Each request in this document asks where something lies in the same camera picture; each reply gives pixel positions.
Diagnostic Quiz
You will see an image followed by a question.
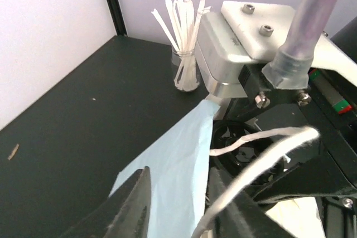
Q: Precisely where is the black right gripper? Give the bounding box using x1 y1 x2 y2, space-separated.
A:
220 67 356 237

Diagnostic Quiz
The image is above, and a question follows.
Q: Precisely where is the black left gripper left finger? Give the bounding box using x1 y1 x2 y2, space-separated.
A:
60 166 151 238

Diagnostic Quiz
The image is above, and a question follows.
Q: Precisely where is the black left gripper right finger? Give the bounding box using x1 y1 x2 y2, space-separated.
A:
209 173 293 237

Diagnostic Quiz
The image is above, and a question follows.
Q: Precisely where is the light blue paper bag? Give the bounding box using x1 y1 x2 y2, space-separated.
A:
111 100 220 237

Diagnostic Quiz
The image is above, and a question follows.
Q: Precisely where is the small brown debris strip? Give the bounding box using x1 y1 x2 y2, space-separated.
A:
8 144 20 161

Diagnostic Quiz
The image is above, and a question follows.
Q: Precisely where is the clear cup of stirrers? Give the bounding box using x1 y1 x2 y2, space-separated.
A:
151 0 211 92

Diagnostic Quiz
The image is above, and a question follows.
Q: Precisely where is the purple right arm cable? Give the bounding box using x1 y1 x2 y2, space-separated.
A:
261 0 351 90

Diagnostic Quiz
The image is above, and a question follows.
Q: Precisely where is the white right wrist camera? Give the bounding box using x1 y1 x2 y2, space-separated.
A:
195 1 295 98

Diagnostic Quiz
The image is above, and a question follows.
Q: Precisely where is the black frame post right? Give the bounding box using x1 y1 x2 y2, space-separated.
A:
107 0 127 36

